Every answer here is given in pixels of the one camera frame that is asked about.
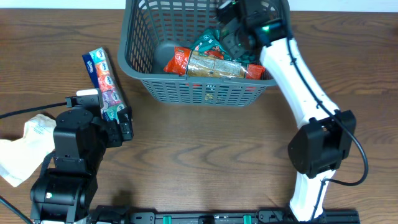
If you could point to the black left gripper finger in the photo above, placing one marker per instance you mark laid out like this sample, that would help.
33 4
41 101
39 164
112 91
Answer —
126 131
125 115

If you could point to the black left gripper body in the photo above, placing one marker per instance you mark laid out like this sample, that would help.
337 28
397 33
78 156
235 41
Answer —
113 135

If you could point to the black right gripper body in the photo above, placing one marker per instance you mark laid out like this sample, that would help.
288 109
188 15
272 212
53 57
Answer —
232 34

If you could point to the green Nescafe coffee bag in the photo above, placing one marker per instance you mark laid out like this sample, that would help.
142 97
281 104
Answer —
209 43

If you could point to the orange pasta packet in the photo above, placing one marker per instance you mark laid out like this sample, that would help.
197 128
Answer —
194 64

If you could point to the colourful tissue pack strip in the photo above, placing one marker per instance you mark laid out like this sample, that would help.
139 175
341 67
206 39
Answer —
100 71

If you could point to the white paper pouch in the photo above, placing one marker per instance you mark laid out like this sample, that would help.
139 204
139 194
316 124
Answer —
20 158

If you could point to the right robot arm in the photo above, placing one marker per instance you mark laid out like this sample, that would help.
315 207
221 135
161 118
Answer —
325 133

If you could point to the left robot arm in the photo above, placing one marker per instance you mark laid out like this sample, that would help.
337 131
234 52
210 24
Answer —
64 193

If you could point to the grey plastic basket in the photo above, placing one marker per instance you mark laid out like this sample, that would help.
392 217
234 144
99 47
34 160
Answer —
150 32

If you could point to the black mounting rail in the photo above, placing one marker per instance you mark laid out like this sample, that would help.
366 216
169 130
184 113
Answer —
126 215

